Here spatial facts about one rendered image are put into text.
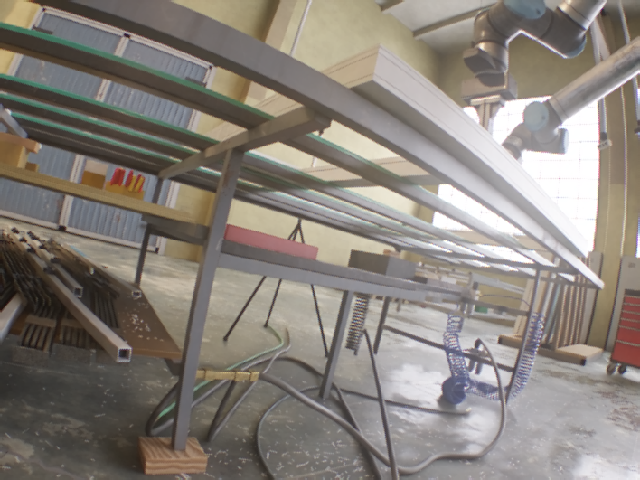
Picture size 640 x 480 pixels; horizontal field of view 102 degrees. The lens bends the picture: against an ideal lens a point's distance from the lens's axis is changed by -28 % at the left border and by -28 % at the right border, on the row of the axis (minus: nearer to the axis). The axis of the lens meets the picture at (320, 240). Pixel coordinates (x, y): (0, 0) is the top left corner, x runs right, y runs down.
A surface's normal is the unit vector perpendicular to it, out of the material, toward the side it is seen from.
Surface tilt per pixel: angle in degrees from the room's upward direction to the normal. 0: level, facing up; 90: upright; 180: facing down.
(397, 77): 90
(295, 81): 90
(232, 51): 90
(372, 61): 90
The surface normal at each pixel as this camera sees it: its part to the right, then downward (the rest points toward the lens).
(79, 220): 0.58, 0.09
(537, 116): -0.83, -0.18
